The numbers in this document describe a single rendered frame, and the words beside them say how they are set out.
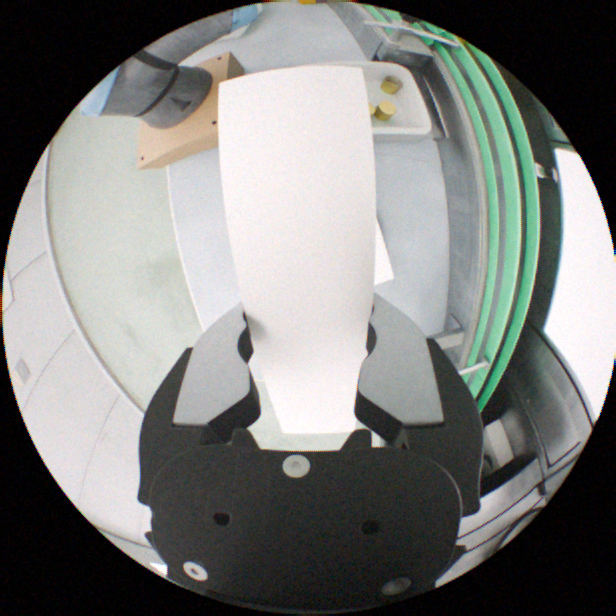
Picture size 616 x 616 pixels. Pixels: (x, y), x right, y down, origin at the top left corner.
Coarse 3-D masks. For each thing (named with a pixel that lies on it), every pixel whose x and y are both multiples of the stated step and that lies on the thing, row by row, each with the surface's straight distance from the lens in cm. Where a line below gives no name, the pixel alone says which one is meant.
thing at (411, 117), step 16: (320, 64) 44; (336, 64) 44; (352, 64) 45; (368, 64) 46; (384, 64) 47; (368, 80) 51; (368, 96) 49; (384, 96) 50; (400, 96) 50; (416, 96) 45; (400, 112) 50; (416, 112) 46; (384, 128) 39; (400, 128) 40; (416, 128) 42
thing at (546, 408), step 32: (512, 96) 64; (544, 160) 58; (544, 192) 58; (544, 224) 59; (544, 256) 60; (544, 288) 60; (544, 352) 63; (512, 384) 76; (544, 384) 67; (512, 416) 79; (544, 416) 70; (576, 416) 61; (512, 448) 83; (544, 448) 73; (576, 448) 64; (480, 480) 109; (544, 480) 74
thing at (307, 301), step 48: (240, 96) 10; (288, 96) 10; (336, 96) 10; (240, 144) 10; (288, 144) 9; (336, 144) 9; (240, 192) 9; (288, 192) 9; (336, 192) 9; (240, 240) 10; (288, 240) 9; (336, 240) 9; (240, 288) 10; (288, 288) 10; (336, 288) 10; (288, 336) 11; (336, 336) 11; (288, 384) 14; (336, 384) 14; (288, 432) 20; (336, 432) 20
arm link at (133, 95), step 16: (128, 64) 34; (144, 64) 34; (160, 64) 34; (176, 64) 37; (112, 80) 34; (128, 80) 34; (144, 80) 35; (160, 80) 38; (96, 96) 34; (112, 96) 35; (128, 96) 36; (144, 96) 38; (80, 112) 39; (96, 112) 37; (112, 112) 38; (128, 112) 40
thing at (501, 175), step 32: (448, 32) 50; (448, 64) 50; (480, 96) 43; (480, 128) 44; (512, 160) 39; (512, 192) 39; (512, 224) 40; (512, 256) 41; (512, 288) 42; (480, 320) 52; (480, 352) 55; (480, 384) 57
